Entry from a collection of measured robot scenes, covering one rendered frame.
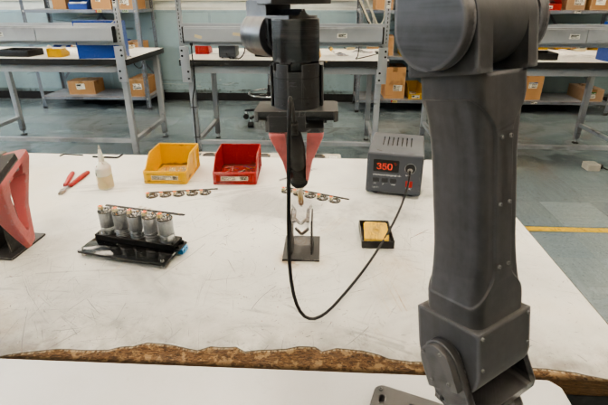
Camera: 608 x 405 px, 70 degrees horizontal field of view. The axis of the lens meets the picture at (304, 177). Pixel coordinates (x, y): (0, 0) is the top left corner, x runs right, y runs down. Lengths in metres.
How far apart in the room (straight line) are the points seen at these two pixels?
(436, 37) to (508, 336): 0.24
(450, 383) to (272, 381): 0.21
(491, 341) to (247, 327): 0.32
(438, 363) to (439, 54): 0.24
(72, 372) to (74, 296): 0.15
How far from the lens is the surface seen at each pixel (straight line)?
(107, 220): 0.80
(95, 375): 0.59
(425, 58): 0.32
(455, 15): 0.30
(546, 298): 0.72
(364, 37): 2.91
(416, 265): 0.72
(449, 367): 0.39
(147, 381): 0.56
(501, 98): 0.34
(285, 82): 0.52
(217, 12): 5.15
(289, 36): 0.51
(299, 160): 0.54
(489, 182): 0.34
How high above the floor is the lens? 1.15
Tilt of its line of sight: 23 degrees down
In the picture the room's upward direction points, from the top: straight up
